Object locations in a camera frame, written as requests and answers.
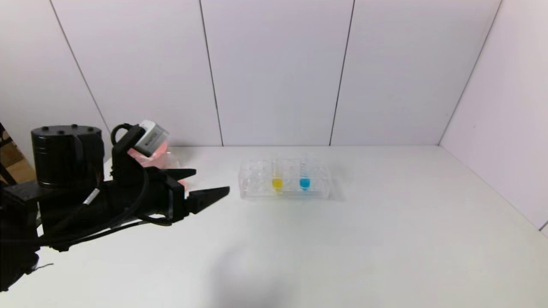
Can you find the test tube with yellow pigment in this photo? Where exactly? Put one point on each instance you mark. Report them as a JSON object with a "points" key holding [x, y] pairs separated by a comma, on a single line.
{"points": [[277, 184]]}

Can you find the test tube with blue pigment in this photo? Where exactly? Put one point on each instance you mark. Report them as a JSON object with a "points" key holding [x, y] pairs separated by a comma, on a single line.
{"points": [[304, 184]]}

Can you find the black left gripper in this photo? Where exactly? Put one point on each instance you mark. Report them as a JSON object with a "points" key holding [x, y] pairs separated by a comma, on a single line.
{"points": [[175, 198]]}

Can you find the pink bowl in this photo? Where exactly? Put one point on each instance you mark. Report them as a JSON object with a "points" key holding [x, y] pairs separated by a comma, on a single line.
{"points": [[154, 159]]}

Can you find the orange and black left arm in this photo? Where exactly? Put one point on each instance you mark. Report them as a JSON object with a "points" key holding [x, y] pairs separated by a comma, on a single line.
{"points": [[64, 162]]}

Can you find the clear glass beaker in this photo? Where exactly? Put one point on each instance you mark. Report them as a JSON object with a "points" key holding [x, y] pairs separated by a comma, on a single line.
{"points": [[179, 164]]}

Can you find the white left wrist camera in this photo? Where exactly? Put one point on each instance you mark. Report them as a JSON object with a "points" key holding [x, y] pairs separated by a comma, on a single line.
{"points": [[152, 137]]}

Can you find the clear plastic test tube rack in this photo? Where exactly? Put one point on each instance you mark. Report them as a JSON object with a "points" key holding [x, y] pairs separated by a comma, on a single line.
{"points": [[257, 188]]}

